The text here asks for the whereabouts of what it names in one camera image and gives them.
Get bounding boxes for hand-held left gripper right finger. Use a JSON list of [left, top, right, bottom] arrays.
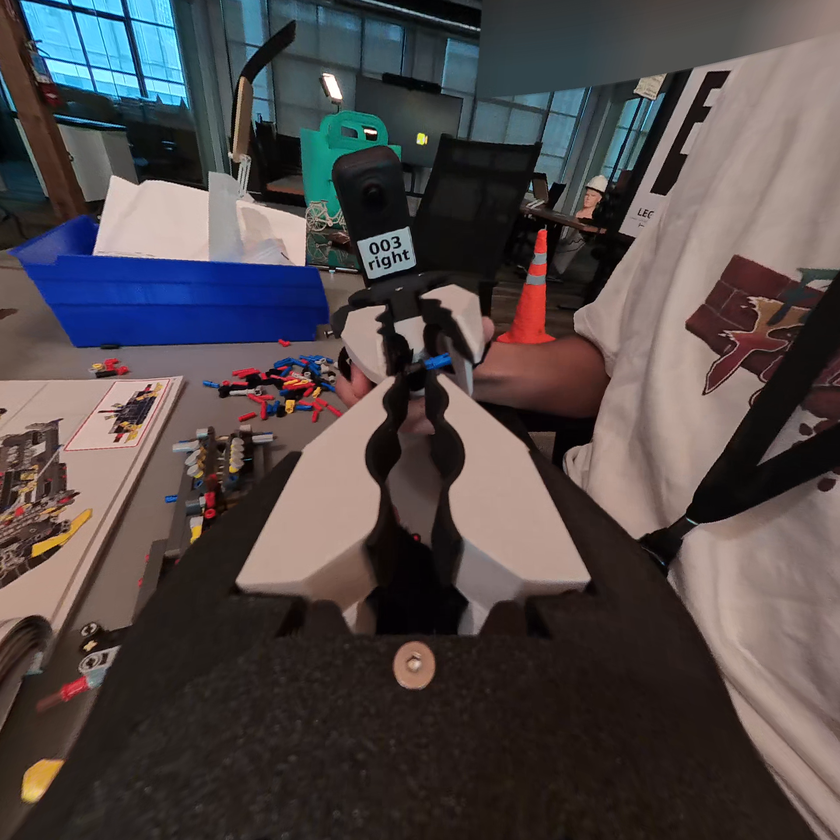
[[425, 375, 593, 622]]

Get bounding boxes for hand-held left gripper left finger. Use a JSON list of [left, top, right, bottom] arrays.
[[234, 374, 409, 622]]

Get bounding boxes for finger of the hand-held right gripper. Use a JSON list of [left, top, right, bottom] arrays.
[[340, 305, 421, 388], [423, 284, 497, 396]]

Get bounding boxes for pile of red blue lego pieces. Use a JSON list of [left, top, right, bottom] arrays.
[[202, 354, 345, 422]]

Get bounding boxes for person's right forearm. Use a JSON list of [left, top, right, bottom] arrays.
[[472, 318, 608, 419]]

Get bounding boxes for lego car chassis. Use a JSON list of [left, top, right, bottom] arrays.
[[141, 425, 293, 592]]

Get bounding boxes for lego instruction booklet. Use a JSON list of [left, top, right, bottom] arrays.
[[0, 376, 185, 723]]

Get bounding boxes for black white lego pieces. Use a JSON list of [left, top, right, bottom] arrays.
[[79, 623, 122, 677]]

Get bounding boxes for red lego axle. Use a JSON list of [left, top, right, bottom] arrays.
[[36, 676, 89, 713]]

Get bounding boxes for yellow lego panel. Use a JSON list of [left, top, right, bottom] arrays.
[[21, 758, 65, 805]]

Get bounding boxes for person's right hand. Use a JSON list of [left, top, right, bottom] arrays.
[[336, 357, 439, 438]]

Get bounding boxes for teal tote bag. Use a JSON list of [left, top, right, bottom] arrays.
[[300, 110, 403, 270]]

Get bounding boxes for orange traffic cone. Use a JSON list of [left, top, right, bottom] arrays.
[[497, 228, 557, 345]]

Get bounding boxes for black monitor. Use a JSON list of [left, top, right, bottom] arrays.
[[354, 73, 463, 168]]

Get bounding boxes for black mesh office chair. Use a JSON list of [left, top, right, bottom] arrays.
[[415, 134, 544, 322]]

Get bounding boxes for background desk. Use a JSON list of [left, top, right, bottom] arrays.
[[518, 197, 634, 309]]

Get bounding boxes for curved black wooden lamp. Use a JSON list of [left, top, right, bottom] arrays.
[[227, 20, 298, 194]]

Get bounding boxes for mannequin head with hard hat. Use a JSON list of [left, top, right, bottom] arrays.
[[576, 174, 614, 224]]

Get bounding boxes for blue plastic bin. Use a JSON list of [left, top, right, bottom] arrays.
[[8, 215, 329, 347]]

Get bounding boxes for white paper bags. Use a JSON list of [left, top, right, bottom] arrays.
[[93, 172, 308, 266]]

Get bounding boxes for white cabinet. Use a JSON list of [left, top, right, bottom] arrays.
[[62, 125, 139, 201]]

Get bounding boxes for black white marker poster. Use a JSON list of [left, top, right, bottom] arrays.
[[620, 69, 732, 238]]

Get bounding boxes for black badge reel lanyard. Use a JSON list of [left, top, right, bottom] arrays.
[[638, 269, 840, 580]]

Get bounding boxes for wooden post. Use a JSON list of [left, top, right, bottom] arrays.
[[0, 0, 88, 223]]

